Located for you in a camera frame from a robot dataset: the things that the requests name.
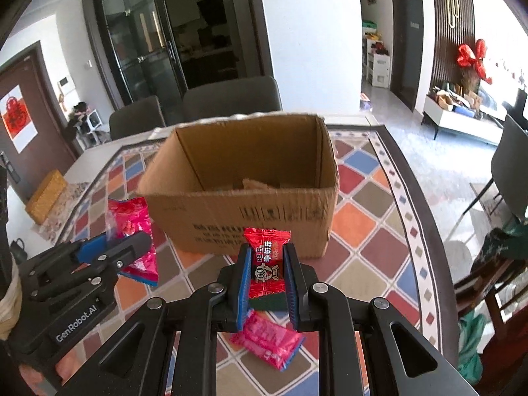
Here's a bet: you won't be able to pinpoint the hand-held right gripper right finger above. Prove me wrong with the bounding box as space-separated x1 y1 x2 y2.
284 243 481 396

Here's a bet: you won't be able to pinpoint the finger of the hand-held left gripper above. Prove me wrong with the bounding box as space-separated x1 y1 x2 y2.
20 232 151 303
62 234 110 261

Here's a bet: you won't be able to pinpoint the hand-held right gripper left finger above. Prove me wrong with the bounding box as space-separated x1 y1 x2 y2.
60 243 253 396

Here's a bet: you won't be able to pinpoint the red candy packet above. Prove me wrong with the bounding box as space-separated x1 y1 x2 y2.
243 227 292 311

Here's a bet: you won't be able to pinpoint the pink candy bag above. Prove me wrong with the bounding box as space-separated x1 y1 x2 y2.
106 197 160 288

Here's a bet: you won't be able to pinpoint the brown cardboard box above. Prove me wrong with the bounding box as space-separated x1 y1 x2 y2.
137 112 340 260

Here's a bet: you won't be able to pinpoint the tan paper snack packet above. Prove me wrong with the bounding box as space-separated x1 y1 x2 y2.
241 177 285 191

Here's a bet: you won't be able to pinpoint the person's left forearm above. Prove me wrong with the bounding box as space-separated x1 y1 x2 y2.
0 262 22 341

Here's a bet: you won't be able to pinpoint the small pink snack packet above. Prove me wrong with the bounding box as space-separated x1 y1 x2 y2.
230 311 305 371

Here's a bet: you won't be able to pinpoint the yellow tissue box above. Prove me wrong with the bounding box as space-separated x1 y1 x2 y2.
25 170 67 224

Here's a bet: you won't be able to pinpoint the colourful checkered tablecloth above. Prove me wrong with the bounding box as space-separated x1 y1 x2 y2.
41 126 454 396

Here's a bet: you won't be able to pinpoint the small white stool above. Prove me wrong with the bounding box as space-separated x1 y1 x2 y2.
80 109 110 147

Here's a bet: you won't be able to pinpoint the brown entry door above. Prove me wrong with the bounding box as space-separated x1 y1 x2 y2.
0 41 79 232

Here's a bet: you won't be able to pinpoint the black bag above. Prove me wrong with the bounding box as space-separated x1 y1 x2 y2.
67 101 89 137

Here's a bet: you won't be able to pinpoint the small grey dining chair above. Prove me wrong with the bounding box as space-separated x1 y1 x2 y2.
109 96 166 141

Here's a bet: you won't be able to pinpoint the red paper door decoration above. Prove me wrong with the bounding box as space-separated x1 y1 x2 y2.
0 84 39 152

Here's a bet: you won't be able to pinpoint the wide grey dining chair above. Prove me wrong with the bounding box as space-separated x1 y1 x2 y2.
182 76 282 126

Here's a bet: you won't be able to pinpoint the green cloth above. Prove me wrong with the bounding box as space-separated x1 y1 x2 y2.
456 223 528 374

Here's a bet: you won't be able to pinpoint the wooden chair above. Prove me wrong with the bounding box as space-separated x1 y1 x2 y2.
454 247 528 396

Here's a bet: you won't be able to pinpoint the dark glass sliding doors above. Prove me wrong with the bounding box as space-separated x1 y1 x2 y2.
81 0 271 110

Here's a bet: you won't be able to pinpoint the white drawer unit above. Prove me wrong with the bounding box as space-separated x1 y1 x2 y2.
367 51 392 88

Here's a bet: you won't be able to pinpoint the white low console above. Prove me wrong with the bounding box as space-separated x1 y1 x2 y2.
421 93 506 146

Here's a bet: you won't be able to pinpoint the clutter on console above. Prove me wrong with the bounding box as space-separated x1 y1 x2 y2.
429 80 483 110

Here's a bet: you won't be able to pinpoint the dark dining chair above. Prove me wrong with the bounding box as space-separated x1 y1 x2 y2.
462 113 528 223

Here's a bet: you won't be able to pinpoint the dark interior door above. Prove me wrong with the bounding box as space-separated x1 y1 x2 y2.
390 0 430 112

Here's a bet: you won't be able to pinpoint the red foil balloon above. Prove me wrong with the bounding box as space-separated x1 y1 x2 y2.
457 39 493 83

